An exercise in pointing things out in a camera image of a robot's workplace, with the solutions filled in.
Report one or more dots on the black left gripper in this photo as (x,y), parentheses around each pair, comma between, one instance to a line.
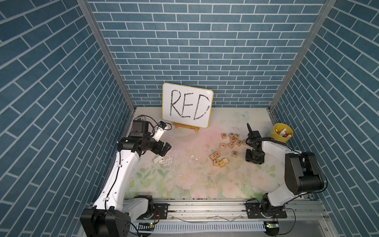
(157,150)

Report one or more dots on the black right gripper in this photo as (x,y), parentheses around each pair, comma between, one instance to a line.
(258,161)

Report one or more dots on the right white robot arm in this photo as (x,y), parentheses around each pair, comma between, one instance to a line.
(302,174)

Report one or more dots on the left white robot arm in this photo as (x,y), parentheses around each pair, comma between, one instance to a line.
(124,174)

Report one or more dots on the wooden block letter I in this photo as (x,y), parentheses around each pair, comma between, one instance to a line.
(231,145)

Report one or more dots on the wooden block letter X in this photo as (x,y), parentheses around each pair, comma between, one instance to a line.
(217,154)

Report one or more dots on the white eraser block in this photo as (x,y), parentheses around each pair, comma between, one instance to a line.
(158,160)

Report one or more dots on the wooden easel stand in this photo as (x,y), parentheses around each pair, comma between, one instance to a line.
(179,125)

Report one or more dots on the yellow cup with markers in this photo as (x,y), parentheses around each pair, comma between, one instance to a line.
(281,132)

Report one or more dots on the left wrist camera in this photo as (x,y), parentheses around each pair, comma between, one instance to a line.
(160,128)

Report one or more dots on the white board yellow frame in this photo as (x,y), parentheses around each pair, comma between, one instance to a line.
(187,105)

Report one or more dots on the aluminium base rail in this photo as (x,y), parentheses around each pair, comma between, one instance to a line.
(230,217)

